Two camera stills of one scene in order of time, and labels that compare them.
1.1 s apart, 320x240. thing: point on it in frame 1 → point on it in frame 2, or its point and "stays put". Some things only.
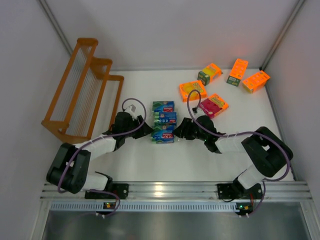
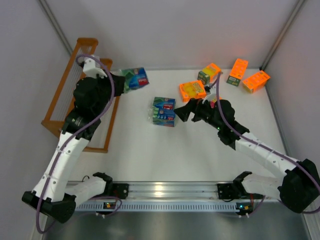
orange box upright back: (237, 72) stays put
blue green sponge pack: (163, 133) → (134, 78)
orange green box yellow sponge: (209, 73) stays put
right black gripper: (188, 129) → (194, 109)
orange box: (256, 82) stays put
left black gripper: (139, 127) → (119, 83)
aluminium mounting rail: (271, 191) stays put
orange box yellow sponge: (185, 88) stays put
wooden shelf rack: (86, 101) stays put
